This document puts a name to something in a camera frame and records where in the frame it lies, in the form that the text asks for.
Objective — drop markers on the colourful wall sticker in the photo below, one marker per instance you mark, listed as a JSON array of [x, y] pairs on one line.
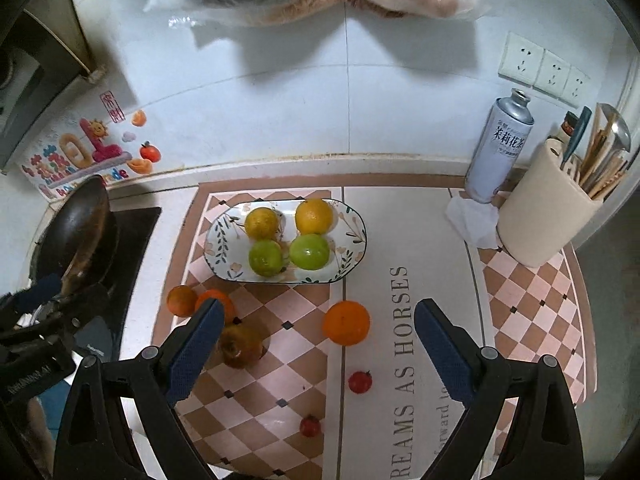
[[90, 145]]

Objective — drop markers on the white wall socket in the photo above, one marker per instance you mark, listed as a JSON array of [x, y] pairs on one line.
[[552, 72], [522, 57], [577, 85]]

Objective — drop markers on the large bright orange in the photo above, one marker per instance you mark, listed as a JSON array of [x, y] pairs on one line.
[[346, 323]]

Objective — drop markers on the yellow orange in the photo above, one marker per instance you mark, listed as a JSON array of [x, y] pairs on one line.
[[261, 223], [314, 216]]

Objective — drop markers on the white tissue paper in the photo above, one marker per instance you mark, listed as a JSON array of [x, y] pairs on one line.
[[472, 222]]

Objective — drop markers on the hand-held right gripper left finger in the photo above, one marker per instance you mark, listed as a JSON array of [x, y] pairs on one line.
[[199, 347]]

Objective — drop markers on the green orange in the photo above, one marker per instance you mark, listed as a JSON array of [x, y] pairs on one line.
[[310, 251], [266, 258]]

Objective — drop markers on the beige utensil holder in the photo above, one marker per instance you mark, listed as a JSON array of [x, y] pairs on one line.
[[545, 215]]

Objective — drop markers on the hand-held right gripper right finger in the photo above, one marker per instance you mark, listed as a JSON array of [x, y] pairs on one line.
[[441, 352]]

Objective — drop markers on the range hood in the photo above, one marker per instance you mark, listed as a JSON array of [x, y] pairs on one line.
[[35, 75]]

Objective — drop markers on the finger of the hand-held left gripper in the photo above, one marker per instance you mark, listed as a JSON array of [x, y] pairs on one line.
[[37, 291], [82, 305]]

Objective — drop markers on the small red tomato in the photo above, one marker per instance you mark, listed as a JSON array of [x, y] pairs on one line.
[[310, 426], [360, 381]]

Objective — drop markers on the checkered pink brown mat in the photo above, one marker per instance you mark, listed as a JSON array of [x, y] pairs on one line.
[[525, 305]]

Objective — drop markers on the brown-red pomegranate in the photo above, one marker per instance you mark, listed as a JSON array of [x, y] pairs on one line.
[[243, 347]]

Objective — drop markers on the black wok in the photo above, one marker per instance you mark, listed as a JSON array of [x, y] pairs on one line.
[[75, 230]]

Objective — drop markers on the oval floral plate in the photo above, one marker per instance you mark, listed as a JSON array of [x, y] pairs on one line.
[[345, 242]]

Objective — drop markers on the silver spray can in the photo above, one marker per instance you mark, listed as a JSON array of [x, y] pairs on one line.
[[497, 150]]

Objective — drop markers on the bundle of wooden chopsticks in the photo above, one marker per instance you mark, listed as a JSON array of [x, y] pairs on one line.
[[602, 170]]

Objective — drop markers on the metal ladle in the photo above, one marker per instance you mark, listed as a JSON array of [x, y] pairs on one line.
[[620, 132]]

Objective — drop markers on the small dark orange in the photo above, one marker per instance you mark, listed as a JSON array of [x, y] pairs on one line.
[[181, 300]]

